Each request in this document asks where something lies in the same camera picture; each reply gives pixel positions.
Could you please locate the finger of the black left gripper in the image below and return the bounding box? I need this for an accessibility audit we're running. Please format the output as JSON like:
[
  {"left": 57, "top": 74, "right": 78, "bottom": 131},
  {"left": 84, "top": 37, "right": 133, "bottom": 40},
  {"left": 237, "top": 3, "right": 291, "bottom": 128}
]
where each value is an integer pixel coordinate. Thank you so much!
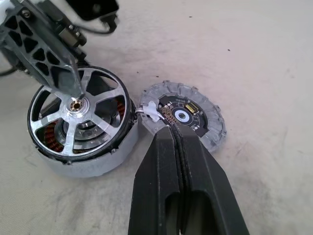
[{"left": 0, "top": 0, "right": 87, "bottom": 98}]

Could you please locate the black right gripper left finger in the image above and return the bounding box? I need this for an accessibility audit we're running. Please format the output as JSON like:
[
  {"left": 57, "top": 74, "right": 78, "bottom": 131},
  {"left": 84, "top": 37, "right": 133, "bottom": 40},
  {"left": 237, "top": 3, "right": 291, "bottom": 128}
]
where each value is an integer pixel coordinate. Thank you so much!
[{"left": 128, "top": 125, "right": 183, "bottom": 235}]

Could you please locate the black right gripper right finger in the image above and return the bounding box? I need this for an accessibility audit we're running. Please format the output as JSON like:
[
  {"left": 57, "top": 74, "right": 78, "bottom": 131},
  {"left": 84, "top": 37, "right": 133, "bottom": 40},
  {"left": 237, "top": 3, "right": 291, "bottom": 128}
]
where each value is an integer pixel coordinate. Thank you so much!
[{"left": 171, "top": 126, "right": 251, "bottom": 235}]

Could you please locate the grey finned motor cover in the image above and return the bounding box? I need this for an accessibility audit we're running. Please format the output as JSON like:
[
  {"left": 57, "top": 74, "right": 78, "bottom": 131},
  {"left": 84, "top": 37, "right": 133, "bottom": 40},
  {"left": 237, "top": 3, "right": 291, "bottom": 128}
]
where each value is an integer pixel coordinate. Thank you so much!
[{"left": 138, "top": 79, "right": 227, "bottom": 154}]

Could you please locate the silver motor with copper windings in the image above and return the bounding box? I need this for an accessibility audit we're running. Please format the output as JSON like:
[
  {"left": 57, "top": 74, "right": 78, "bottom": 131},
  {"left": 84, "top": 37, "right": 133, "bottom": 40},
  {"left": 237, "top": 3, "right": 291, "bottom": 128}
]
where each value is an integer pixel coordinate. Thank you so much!
[{"left": 26, "top": 65, "right": 139, "bottom": 179}]

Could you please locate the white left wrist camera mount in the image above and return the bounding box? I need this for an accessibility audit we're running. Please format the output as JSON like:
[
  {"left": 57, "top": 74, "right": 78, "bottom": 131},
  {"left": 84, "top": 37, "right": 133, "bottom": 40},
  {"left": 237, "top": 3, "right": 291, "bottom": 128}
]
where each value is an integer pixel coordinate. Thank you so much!
[{"left": 0, "top": 0, "right": 16, "bottom": 27}]

